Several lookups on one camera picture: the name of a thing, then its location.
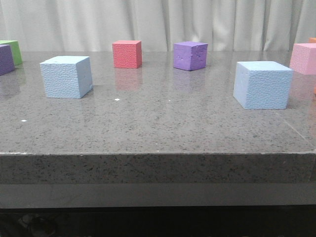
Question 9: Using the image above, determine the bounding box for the orange foam block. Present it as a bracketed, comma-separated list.
[308, 38, 316, 43]

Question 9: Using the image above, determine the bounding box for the pink foam block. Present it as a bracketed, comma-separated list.
[290, 43, 316, 75]

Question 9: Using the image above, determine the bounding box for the dark purple foam block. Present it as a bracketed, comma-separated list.
[0, 44, 15, 76]

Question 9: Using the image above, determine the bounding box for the white pleated curtain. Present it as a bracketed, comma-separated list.
[0, 0, 316, 51]

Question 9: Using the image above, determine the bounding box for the light blue foam block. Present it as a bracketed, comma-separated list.
[40, 56, 93, 99]
[233, 61, 293, 110]

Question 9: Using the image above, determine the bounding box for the red foam block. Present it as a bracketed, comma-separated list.
[112, 40, 142, 68]

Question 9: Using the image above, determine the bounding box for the green foam block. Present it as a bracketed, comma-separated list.
[0, 40, 23, 66]

